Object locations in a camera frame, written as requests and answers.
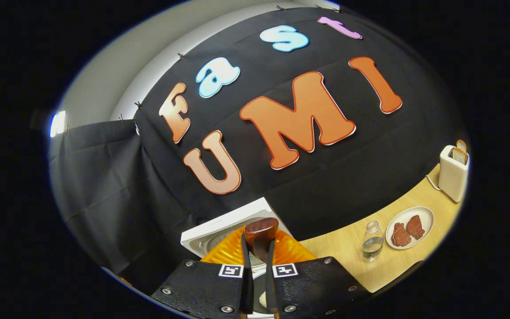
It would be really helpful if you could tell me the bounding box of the white toaster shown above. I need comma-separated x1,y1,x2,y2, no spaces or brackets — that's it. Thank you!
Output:
438,144,470,203

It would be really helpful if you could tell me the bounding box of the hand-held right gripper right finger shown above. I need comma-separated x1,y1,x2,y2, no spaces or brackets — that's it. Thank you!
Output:
264,228,371,319

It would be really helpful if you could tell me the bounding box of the red-brown meat piece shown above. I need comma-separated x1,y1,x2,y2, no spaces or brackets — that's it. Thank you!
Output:
406,215,425,240
391,223,412,247

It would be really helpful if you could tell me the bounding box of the white rice cooker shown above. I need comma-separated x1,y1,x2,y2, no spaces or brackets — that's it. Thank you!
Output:
181,197,295,316

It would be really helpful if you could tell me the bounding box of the white oval plate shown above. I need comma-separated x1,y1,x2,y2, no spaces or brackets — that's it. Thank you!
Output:
386,206,435,250

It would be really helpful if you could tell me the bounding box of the black backdrop cloth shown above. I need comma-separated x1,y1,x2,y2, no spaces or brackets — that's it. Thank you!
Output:
49,5,464,284

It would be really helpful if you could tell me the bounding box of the clear plastic water bottle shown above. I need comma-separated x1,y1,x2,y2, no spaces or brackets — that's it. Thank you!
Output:
363,221,384,263

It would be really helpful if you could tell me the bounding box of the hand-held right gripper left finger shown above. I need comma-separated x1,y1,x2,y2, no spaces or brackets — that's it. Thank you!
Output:
150,225,255,319

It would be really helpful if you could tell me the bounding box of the brown wooden spoon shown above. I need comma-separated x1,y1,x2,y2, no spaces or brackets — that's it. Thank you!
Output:
244,217,279,262

